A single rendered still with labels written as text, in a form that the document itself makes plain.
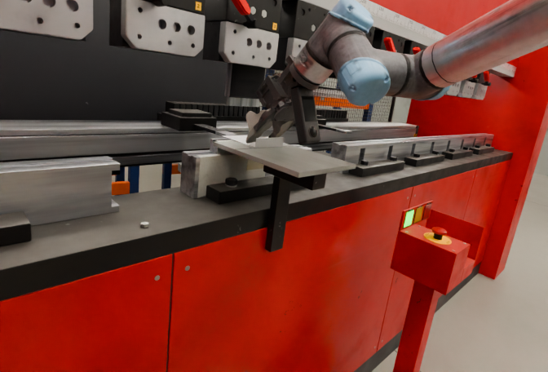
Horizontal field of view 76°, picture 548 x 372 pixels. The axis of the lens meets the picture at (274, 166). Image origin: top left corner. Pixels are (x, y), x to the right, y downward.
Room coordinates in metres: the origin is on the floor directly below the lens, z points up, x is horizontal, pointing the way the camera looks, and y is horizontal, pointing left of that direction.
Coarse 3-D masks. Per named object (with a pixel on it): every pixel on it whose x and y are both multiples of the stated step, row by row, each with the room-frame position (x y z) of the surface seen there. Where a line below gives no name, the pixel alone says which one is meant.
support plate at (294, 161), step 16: (224, 144) 0.76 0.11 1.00; (240, 144) 0.78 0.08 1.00; (288, 144) 0.86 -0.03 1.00; (256, 160) 0.68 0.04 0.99; (272, 160) 0.67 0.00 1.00; (288, 160) 0.68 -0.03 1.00; (304, 160) 0.70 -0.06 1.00; (320, 160) 0.72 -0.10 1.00; (336, 160) 0.74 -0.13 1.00; (304, 176) 0.61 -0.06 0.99
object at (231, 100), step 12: (228, 72) 0.82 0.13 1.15; (240, 72) 0.83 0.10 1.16; (252, 72) 0.86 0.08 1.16; (264, 72) 0.89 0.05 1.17; (228, 84) 0.82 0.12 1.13; (240, 84) 0.83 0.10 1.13; (252, 84) 0.86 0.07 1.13; (228, 96) 0.82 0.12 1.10; (240, 96) 0.84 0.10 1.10; (252, 96) 0.86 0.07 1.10
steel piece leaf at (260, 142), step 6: (240, 138) 0.86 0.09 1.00; (258, 138) 0.77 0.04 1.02; (264, 138) 0.78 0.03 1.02; (270, 138) 0.80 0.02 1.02; (276, 138) 0.81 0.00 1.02; (282, 138) 0.82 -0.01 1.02; (246, 144) 0.79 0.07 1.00; (252, 144) 0.79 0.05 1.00; (258, 144) 0.77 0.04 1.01; (264, 144) 0.79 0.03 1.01; (270, 144) 0.80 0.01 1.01; (276, 144) 0.81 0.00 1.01; (282, 144) 0.83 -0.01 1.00
